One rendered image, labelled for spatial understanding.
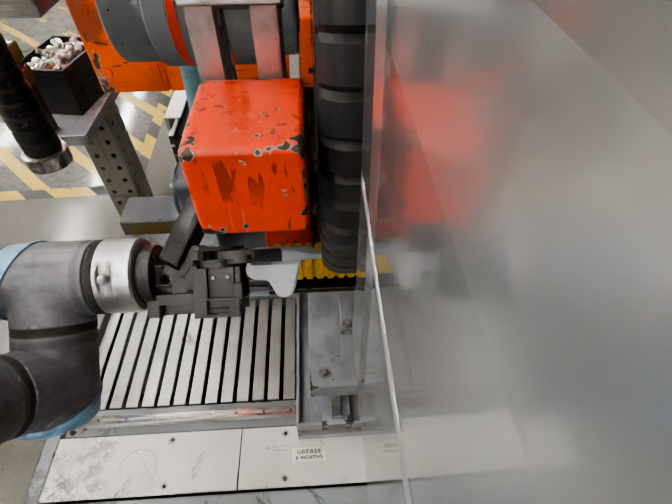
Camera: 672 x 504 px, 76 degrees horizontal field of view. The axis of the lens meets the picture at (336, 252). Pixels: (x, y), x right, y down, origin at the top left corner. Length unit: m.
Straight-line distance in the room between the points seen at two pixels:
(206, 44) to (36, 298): 0.36
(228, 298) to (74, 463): 0.69
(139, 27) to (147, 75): 0.59
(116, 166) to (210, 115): 1.23
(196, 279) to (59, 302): 0.15
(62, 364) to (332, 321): 0.55
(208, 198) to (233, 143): 0.04
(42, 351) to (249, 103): 0.39
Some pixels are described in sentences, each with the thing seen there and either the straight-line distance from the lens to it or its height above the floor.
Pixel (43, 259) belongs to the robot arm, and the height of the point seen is 0.67.
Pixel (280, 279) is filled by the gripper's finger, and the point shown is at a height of 0.63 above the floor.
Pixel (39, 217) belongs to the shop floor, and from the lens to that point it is 1.82.
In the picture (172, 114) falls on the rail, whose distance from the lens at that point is 1.35.
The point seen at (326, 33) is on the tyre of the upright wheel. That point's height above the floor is 0.93.
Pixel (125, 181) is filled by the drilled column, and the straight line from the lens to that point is 1.56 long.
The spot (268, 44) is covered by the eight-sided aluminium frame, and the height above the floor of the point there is 0.91.
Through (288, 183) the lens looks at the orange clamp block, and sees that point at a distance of 0.27.
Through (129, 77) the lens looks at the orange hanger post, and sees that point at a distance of 1.18.
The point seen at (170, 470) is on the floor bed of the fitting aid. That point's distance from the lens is 1.04.
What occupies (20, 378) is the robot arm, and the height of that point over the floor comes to 0.62.
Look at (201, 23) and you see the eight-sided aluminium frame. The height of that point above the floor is 0.92.
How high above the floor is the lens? 1.03
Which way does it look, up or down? 48 degrees down
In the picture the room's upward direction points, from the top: straight up
